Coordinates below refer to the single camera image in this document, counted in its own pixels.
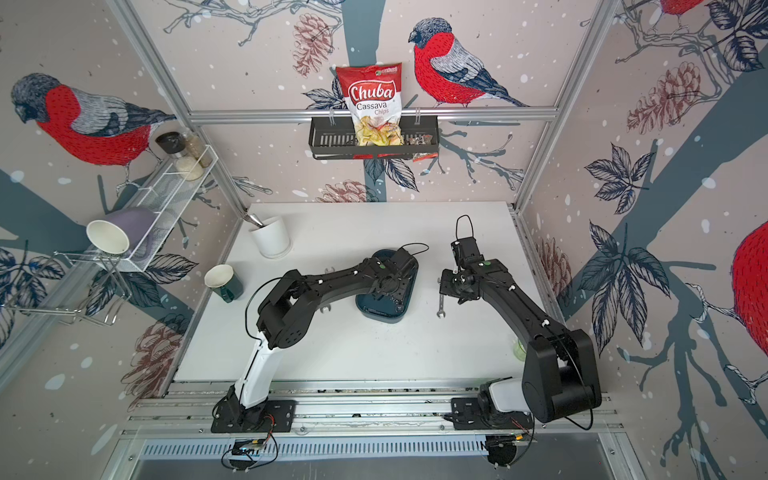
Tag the purple mug white interior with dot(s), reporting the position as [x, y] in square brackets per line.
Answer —
[121, 231]

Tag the black lidded spice jar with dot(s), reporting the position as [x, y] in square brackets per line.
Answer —
[172, 143]

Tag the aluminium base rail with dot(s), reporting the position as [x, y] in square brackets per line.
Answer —
[353, 419]

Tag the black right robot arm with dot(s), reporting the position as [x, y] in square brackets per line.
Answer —
[560, 375]

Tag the black wire wall basket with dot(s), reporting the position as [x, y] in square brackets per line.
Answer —
[342, 139]

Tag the white ceramic utensil holder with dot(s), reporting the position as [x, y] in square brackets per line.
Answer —
[272, 239]

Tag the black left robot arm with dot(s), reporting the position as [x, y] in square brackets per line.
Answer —
[285, 315]

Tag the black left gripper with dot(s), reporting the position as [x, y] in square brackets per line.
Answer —
[403, 292]

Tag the wire cup rack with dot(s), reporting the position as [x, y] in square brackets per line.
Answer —
[65, 287]

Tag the white lidded spice jar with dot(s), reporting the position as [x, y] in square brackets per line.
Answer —
[189, 168]

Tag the large silver open-end wrench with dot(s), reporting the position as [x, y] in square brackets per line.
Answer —
[440, 312]

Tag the green paper cup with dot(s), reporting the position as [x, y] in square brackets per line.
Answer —
[224, 282]

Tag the clear acrylic wall shelf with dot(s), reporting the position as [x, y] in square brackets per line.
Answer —
[167, 195]

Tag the red Chuba cassava chips bag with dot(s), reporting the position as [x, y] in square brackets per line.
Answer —
[373, 96]

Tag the small circuit board with wires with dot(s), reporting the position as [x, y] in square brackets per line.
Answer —
[246, 455]

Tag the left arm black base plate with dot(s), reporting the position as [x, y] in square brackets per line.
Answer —
[229, 416]

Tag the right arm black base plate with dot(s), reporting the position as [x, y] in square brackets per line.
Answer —
[477, 413]

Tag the green translucent glass cup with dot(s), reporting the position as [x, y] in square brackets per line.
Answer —
[519, 351]

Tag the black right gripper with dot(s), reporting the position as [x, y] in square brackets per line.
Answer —
[445, 287]

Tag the teal plastic storage box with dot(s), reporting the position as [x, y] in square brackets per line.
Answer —
[387, 310]

